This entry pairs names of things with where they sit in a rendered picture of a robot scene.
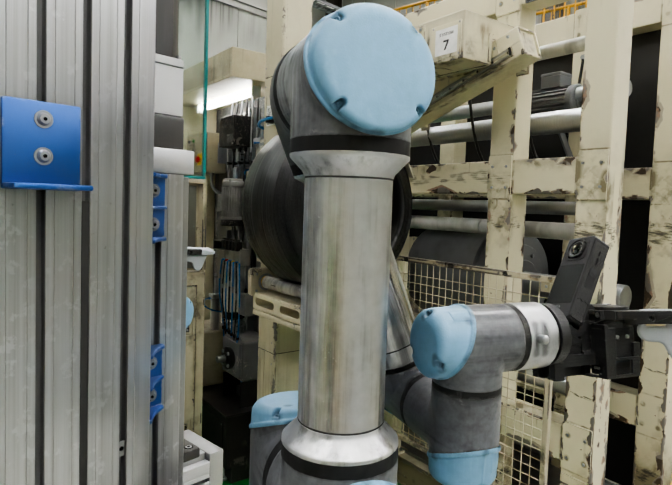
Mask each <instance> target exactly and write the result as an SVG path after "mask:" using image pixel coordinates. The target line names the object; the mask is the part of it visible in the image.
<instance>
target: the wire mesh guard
mask: <svg viewBox="0 0 672 485"><path fill-rule="evenodd" d="M396 260H399V261H404V269H405V261H406V262H412V263H415V278H416V276H420V275H416V263H419V264H421V275H422V264H426V265H427V276H428V265H432V266H433V278H432V279H433V281H434V279H437V278H434V266H439V267H446V278H447V268H452V269H453V271H454V269H459V270H466V271H472V272H474V275H475V272H479V273H481V285H482V273H486V274H489V278H490V274H492V275H499V276H505V278H506V277H512V278H513V284H514V278H519V279H521V293H517V292H513V284H512V301H508V300H504V298H503V303H504V301H508V302H512V303H517V302H513V293H517V294H521V295H520V302H521V296H522V294H523V293H522V279H526V280H530V292H529V294H523V295H529V302H530V296H534V295H530V293H531V280H532V281H539V294H538V296H534V297H538V303H539V297H540V296H539V295H540V282H546V283H550V291H551V288H552V286H553V283H554V280H555V277H552V276H544V275H537V274H530V273H523V272H516V271H508V270H501V269H494V268H487V267H479V266H472V265H465V264H458V263H451V262H443V261H436V260H429V259H422V258H415V257H407V256H400V255H399V256H398V258H397V259H396ZM410 275H414V274H410V265H409V284H410V283H414V282H410ZM505 278H504V290H500V289H497V276H496V289H495V290H496V295H497V290H500V291H504V297H505V291H506V290H505ZM438 280H439V287H435V288H439V289H445V297H443V298H445V300H446V298H447V297H446V290H450V289H446V282H445V288H440V280H443V279H440V270H439V279H438ZM415 284H419V283H414V302H415V300H417V299H415V292H418V291H415ZM425 286H426V293H424V294H426V300H427V294H428V293H427V286H429V285H427V281H426V285H425ZM430 287H432V294H428V295H432V303H431V302H427V303H431V304H435V303H433V296H437V295H433V287H434V286H433V285H432V286H430ZM478 287H480V295H477V296H480V304H481V287H483V286H478ZM483 288H488V297H487V296H482V297H487V298H492V297H489V289H494V288H489V279H488V287H483ZM456 292H461V291H456ZM506 292H511V291H506ZM461 293H466V292H461ZM466 294H471V293H466ZM466 294H465V301H462V302H465V305H466V303H471V302H466ZM540 298H546V297H540ZM447 299H451V305H452V300H456V299H452V296H451V298H447ZM492 299H495V304H496V299H497V298H496V296H495V298H492ZM546 299H548V298H546ZM497 300H502V299H497ZM471 304H472V305H473V304H476V303H473V298H472V303H471ZM515 372H516V381H515V380H512V379H509V372H508V378H506V377H503V376H502V377H503V378H506V379H508V382H509V380H512V381H515V382H516V390H513V389H510V388H508V382H507V387H504V386H502V387H504V388H507V397H506V396H503V395H502V396H503V397H505V398H507V402H508V399H511V398H508V389H510V390H513V391H516V392H519V391H517V382H518V383H521V384H524V385H525V387H524V393H522V392H519V393H522V394H524V403H522V402H519V401H517V400H516V392H515V400H514V399H511V400H514V401H515V410H514V409H512V408H509V407H507V402H506V406H504V405H501V406H504V407H506V416H505V415H502V414H501V415H502V416H505V417H506V421H507V418H510V417H507V408H509V409H512V410H514V419H512V418H510V419H512V420H514V429H513V428H511V427H508V426H506V421H505V425H503V424H501V423H500V424H501V425H503V426H505V435H504V434H502V433H500V434H502V435H504V436H505V441H506V436H507V435H506V427H508V428H510V429H513V438H511V437H509V436H507V437H509V438H511V439H513V448H512V447H510V446H507V445H505V441H504V444H503V443H501V442H499V443H501V444H503V445H504V453H502V452H500V451H499V453H502V454H504V460H505V455H506V454H505V446H507V447H510V448H512V449H513V450H516V449H514V440H516V439H514V431H518V430H516V429H515V421H517V422H520V421H518V420H515V411H517V410H516V402H519V403H522V404H524V406H523V413H522V412H520V411H517V412H520V413H522V414H523V422H520V423H522V424H523V425H522V432H520V431H518V432H520V433H522V442H521V441H518V440H516V441H518V442H520V443H522V444H525V443H523V434H525V433H523V426H524V424H525V423H524V414H525V413H524V407H525V405H527V406H530V405H528V404H525V395H527V396H530V397H533V406H530V407H532V416H530V415H528V414H525V415H527V416H530V417H532V424H531V426H530V425H528V424H525V425H527V426H530V427H531V436H530V435H528V434H525V435H527V436H530V437H531V443H530V445H528V444H525V445H527V446H530V455H528V454H525V453H523V452H522V444H521V451H519V450H516V451H518V452H521V461H519V460H517V459H515V458H513V450H512V457H510V456H508V455H506V456H508V457H510V458H512V467H511V466H509V465H507V464H505V463H504V461H503V462H501V461H499V460H498V462H500V463H502V464H503V472H502V471H500V470H498V469H497V471H499V472H501V473H503V480H504V474H505V475H507V476H509V477H511V485H512V478H513V479H515V480H517V481H519V485H520V482H521V483H523V484H525V485H529V481H530V477H532V476H530V467H532V466H530V463H531V457H532V456H531V447H532V446H531V444H532V438H535V437H532V428H535V427H533V418H535V419H538V418H536V417H533V408H536V407H534V398H536V397H534V388H537V387H535V378H537V377H535V376H531V375H528V374H526V370H525V373H521V372H518V370H517V371H515ZM517 373H521V374H524V375H525V383H522V382H519V381H517ZM526 375H528V376H531V377H534V386H531V385H528V384H526ZM537 379H540V380H544V379H541V378H537ZM544 381H545V384H544V390H543V389H540V388H537V389H540V390H543V391H544V400H542V399H539V398H536V399H539V400H542V401H544V402H543V410H541V409H539V408H536V409H538V410H541V411H543V420H541V419H538V420H541V421H542V430H540V429H538V428H535V429H537V430H540V431H542V439H541V440H540V439H537V438H535V439H537V440H539V441H541V450H539V449H537V448H535V447H532V448H534V449H537V450H539V451H541V457H540V460H539V459H537V458H534V457H532V458H534V459H536V460H539V461H540V470H538V469H536V468H534V467H532V468H534V469H536V470H538V471H540V475H539V480H538V479H536V478H534V477H532V478H534V479H536V480H538V481H539V485H547V478H548V460H549V442H550V424H551V406H552V387H553V381H551V380H548V379H546V378H545V380H544ZM526 385H527V386H531V387H533V396H531V395H528V394H525V388H526ZM384 414H385V413H384ZM385 415H387V423H388V416H389V415H388V412H387V414H385ZM389 417H391V416H389ZM391 418H392V424H390V423H388V424H390V425H392V428H393V426H394V425H393V419H395V418H393V414H392V417H391ZM395 420H397V419H395ZM397 421H399V420H397ZM399 422H401V421H399ZM401 423H403V422H401ZM394 427H396V426H394ZM396 428H397V431H396V430H394V431H395V432H396V433H397V436H398V439H400V440H402V441H404V442H406V443H407V444H409V445H411V446H413V447H415V448H417V449H419V450H420V451H422V452H424V453H426V454H427V451H428V450H429V447H427V446H425V445H423V444H421V443H419V442H417V441H415V438H417V437H415V433H414V436H413V435H411V434H409V428H408V433H407V432H405V431H403V430H404V423H403V430H402V431H403V432H405V433H407V434H408V436H406V435H404V434H402V433H400V432H398V429H399V428H398V424H397V427H396ZM409 435H411V436H413V437H414V440H413V439H411V438H409ZM417 439H419V438H417ZM419 440H421V438H420V439H419ZM421 441H423V440H421ZM423 442H425V441H423ZM425 443H427V442H425ZM427 444H428V443H427ZM522 453H523V454H525V455H527V456H530V462H529V465H528V464H525V463H523V462H522ZM513 459H514V460H517V461H519V462H521V463H523V464H525V465H527V466H529V475H528V474H526V473H523V472H521V463H520V471H519V470H517V469H515V468H513ZM504 464H505V465H507V466H509V467H511V468H512V469H515V470H517V471H519V472H520V480H518V479H516V478H514V477H512V469H511V476H510V475H508V474H506V473H504ZM521 473H523V474H525V475H527V476H529V480H528V484H526V483H524V482H522V481H521ZM495 479H496V480H498V481H500V480H499V479H497V478H495ZM503 480H502V481H500V482H502V485H503V483H504V482H503ZM504 484H506V483H504ZM506 485H508V484H506Z"/></svg>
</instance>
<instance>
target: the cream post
mask: <svg viewBox="0 0 672 485"><path fill-rule="evenodd" d="M311 29H312V0H267V33H266V71H265V109H264V118H266V116H267V106H270V98H269V95H270V85H271V79H272V76H273V73H274V70H275V68H276V66H277V64H278V63H279V61H280V60H281V58H282V57H283V56H284V55H285V54H286V53H287V52H288V51H289V50H290V49H291V48H293V47H294V46H296V45H297V44H298V43H299V42H300V41H301V40H302V39H303V38H305V37H306V36H307V35H308V34H309V32H310V30H311ZM276 135H278V132H277V129H276V126H275V125H271V126H266V121H264V146H265V145H266V144H267V143H268V142H269V141H270V140H271V139H272V138H274V137H275V136H276ZM299 347H300V332H299V331H296V330H294V329H291V328H289V327H286V326H284V325H281V324H278V323H276V322H273V321H271V320H268V319H266V318H263V317H260V316H259V337H258V376H257V401H258V400H259V399H260V398H262V397H264V396H267V395H270V394H274V393H279V392H286V391H298V380H299Z"/></svg>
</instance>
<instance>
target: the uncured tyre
mask: <svg viewBox="0 0 672 485"><path fill-rule="evenodd" d="M303 216H304V183H302V182H300V181H298V180H297V179H295V178H294V176H293V174H292V171H291V168H290V165H289V162H288V160H287V157H286V154H285V151H284V149H283V146H282V143H281V141H280V138H279V135H276V136H275V137H274V138H272V139H271V140H270V141H269V142H268V143H267V144H266V145H265V146H264V147H263V148H262V149H261V150H260V152H259V153H258V154H257V156H256V157H255V159H254V161H253V162H252V164H251V166H250V168H249V171H248V173H247V176H246V179H245V183H244V187H243V193H242V218H243V224H244V228H245V232H246V235H247V238H248V240H249V243H250V245H251V247H252V249H253V250H254V252H255V254H256V255H257V257H258V258H259V259H260V260H261V262H262V263H263V264H264V265H265V266H266V267H267V268H268V269H269V270H270V271H271V272H273V273H274V274H275V275H277V276H278V277H280V278H281V279H283V280H286V281H290V282H294V283H298V284H301V281H302V248H303ZM411 219H412V191H411V185H410V181H409V177H408V174H407V171H406V168H405V166H404V167H403V168H402V169H401V170H400V171H399V172H398V173H397V174H396V175H395V177H394V180H393V195H392V221H391V248H392V251H393V254H394V257H395V260H396V259H397V258H398V256H399V254H400V253H401V251H402V249H403V246H404V244H405V241H406V239H407V236H408V233H409V229H410V225H411Z"/></svg>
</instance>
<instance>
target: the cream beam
mask: <svg viewBox="0 0 672 485"><path fill-rule="evenodd" d="M457 24H458V35H457V51H456V52H452V53H448V54H445V55H441V56H437V57H435V39H436V31H439V30H442V29H445V28H448V27H451V26H454V25H457ZM414 28H415V29H416V30H417V32H418V33H420V34H421V35H422V36H423V38H424V39H425V41H426V43H427V45H428V47H429V49H430V52H431V55H432V58H433V62H434V68H435V80H436V79H437V78H441V77H445V76H450V75H454V74H459V73H463V72H467V71H472V70H475V69H480V68H484V67H488V66H489V65H490V63H491V59H492V43H493V41H495V40H497V39H498V38H500V37H501V36H503V35H504V34H506V33H507V32H509V31H511V30H512V29H514V27H513V26H510V25H508V24H505V23H502V22H499V21H497V20H494V19H491V18H489V17H486V16H483V15H480V14H478V13H475V12H472V11H470V10H467V9H463V10H460V11H457V12H455V13H452V14H449V15H446V16H443V17H440V18H437V19H434V20H432V21H429V22H426V23H423V24H420V25H417V26H414Z"/></svg>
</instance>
